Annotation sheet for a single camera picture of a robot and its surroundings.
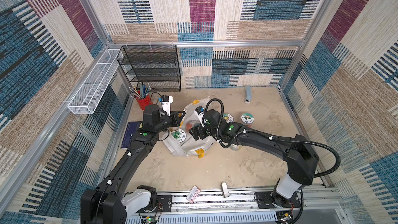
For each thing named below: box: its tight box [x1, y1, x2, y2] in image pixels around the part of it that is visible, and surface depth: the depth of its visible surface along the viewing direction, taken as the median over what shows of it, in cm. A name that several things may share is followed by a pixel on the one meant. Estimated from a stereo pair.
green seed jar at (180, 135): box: [171, 129, 187, 143], surface depth 88 cm
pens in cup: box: [128, 81, 152, 100], surface depth 107 cm
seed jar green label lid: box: [222, 113, 234, 124], surface depth 96 cm
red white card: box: [186, 185, 202, 203], surface depth 77 cm
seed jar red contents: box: [240, 112, 255, 128], surface depth 96 cm
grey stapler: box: [244, 85, 252, 104], surface depth 114 cm
